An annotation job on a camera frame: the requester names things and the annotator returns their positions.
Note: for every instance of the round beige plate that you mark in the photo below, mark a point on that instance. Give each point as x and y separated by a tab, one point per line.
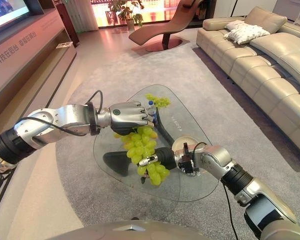
180	143

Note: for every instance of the green potted plant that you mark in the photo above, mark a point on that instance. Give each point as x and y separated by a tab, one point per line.
126	10

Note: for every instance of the white patterned pillow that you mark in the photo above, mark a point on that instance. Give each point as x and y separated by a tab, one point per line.
247	33
233	25

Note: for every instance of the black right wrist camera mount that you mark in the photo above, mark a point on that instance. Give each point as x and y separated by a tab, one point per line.
186	160

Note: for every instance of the small white box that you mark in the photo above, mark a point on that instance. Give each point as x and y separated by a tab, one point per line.
64	45

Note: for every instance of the brown chaise lounge chair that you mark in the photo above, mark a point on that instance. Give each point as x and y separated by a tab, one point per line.
165	27

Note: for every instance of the television screen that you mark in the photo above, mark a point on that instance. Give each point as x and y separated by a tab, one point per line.
7	11

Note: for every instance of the black table leg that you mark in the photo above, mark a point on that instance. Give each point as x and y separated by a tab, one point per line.
165	132
118	162

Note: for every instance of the silver robot torso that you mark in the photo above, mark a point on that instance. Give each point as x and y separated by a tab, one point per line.
130	231

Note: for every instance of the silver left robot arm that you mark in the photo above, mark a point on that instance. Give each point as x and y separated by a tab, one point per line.
52	120

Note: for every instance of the large green grape bunch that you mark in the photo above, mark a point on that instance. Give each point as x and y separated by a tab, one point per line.
140	147

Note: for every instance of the grey rug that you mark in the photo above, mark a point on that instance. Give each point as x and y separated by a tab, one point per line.
145	67

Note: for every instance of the clear water bottle blue cap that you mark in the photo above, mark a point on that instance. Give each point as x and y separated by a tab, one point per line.
151	110

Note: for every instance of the beige leather sofa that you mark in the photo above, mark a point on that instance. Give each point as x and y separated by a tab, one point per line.
270	65

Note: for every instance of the small green grape bunch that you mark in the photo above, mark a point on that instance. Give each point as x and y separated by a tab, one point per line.
160	101

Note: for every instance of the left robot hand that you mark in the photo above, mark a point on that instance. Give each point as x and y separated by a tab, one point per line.
127	115

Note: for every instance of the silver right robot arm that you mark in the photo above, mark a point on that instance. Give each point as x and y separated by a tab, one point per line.
240	180

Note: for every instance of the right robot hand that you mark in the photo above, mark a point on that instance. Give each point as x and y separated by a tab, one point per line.
165	158

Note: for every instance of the dark standing cabinet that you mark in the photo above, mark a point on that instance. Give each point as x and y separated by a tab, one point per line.
68	20

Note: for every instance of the long television console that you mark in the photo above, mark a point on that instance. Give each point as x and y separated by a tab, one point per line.
27	60

